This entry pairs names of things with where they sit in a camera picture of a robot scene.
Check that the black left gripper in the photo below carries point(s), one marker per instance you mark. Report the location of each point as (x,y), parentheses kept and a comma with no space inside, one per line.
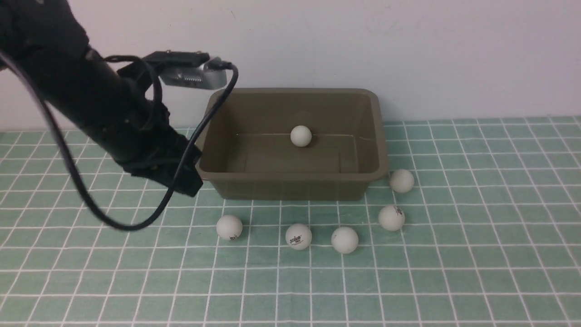
(143,143)

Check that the white ping-pong ball with mark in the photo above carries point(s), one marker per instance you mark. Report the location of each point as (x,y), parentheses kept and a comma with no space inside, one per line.
(229,227)

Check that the white ping-pong ball red logo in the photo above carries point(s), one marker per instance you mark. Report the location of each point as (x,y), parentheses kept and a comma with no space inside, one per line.
(298,236)

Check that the plain white ping-pong ball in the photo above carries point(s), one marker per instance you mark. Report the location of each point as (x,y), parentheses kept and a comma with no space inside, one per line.
(345,240)

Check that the white ping-pong ball dark smudge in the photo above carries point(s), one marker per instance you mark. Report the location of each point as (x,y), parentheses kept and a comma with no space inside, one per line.
(391,218)

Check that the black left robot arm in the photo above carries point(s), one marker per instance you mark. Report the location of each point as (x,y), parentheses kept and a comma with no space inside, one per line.
(46,40)

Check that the olive green plastic bin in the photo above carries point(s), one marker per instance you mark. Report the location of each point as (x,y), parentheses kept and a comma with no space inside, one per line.
(247,152)

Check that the green checkered table mat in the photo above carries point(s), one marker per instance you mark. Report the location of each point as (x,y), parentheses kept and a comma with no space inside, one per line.
(491,239)

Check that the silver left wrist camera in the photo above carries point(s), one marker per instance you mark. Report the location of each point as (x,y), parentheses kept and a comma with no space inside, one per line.
(196,70)

